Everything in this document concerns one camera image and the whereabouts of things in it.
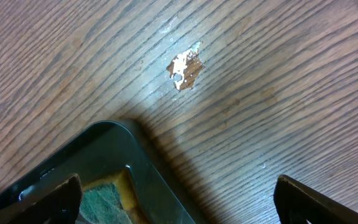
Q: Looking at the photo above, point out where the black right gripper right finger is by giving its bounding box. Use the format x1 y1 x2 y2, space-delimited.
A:
273 175 358 224

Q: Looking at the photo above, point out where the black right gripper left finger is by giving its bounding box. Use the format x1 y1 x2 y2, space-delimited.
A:
0 174 83 224

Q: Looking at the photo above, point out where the yellow green sponge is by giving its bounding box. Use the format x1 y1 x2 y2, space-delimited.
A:
79 170 150 224

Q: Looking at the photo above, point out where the black tray with water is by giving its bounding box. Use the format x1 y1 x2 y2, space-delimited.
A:
0 121 206 223

